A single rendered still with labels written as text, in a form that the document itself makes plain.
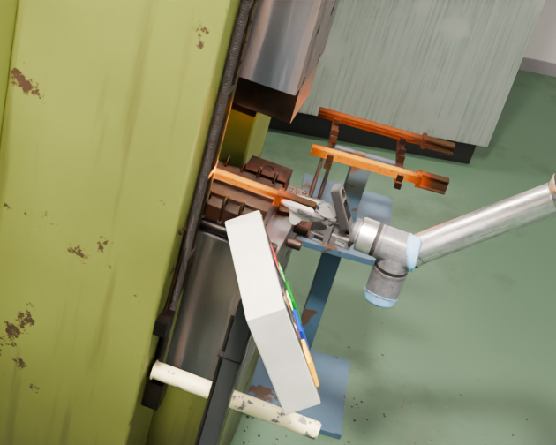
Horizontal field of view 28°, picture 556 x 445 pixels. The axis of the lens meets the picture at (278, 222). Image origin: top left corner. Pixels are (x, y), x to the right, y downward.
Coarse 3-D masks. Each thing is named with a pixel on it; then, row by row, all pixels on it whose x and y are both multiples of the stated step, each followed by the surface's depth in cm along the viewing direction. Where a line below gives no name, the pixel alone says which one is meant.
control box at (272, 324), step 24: (240, 216) 241; (240, 240) 234; (264, 240) 232; (240, 264) 228; (264, 264) 226; (240, 288) 222; (264, 288) 220; (264, 312) 214; (288, 312) 217; (264, 336) 217; (288, 336) 218; (264, 360) 220; (288, 360) 221; (288, 384) 225; (312, 384) 226; (288, 408) 229
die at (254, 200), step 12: (228, 168) 295; (216, 180) 287; (252, 180) 292; (264, 180) 294; (216, 192) 283; (228, 192) 284; (240, 192) 286; (252, 192) 286; (216, 204) 280; (228, 204) 282; (240, 204) 282; (252, 204) 283; (264, 204) 284; (216, 216) 281; (228, 216) 280; (264, 216) 281
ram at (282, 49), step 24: (264, 0) 245; (288, 0) 243; (312, 0) 242; (336, 0) 267; (264, 24) 247; (288, 24) 246; (312, 24) 244; (264, 48) 250; (288, 48) 248; (312, 48) 254; (240, 72) 254; (264, 72) 253; (288, 72) 251
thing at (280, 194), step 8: (216, 168) 290; (216, 176) 288; (224, 176) 287; (232, 176) 288; (240, 184) 287; (248, 184) 287; (256, 184) 288; (264, 192) 287; (272, 192) 286; (280, 192) 286; (288, 192) 287; (280, 200) 287; (296, 200) 285; (304, 200) 286; (312, 200) 287; (312, 208) 286
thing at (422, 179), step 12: (312, 144) 321; (324, 156) 319; (336, 156) 319; (348, 156) 319; (360, 156) 321; (360, 168) 320; (372, 168) 319; (384, 168) 319; (396, 168) 321; (408, 180) 320; (420, 180) 319; (432, 180) 320; (444, 180) 319; (444, 192) 321
